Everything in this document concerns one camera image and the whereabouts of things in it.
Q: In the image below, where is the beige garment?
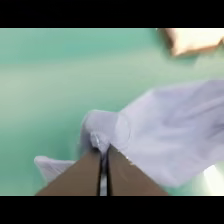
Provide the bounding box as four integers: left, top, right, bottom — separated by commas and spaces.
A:
156, 28, 224, 58

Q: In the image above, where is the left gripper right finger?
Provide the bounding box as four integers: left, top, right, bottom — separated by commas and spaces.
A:
107, 145, 170, 197

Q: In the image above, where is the white shirt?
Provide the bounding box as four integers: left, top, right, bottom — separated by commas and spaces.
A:
33, 78, 224, 197

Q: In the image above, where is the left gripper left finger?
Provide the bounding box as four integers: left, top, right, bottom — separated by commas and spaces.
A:
35, 148, 102, 197

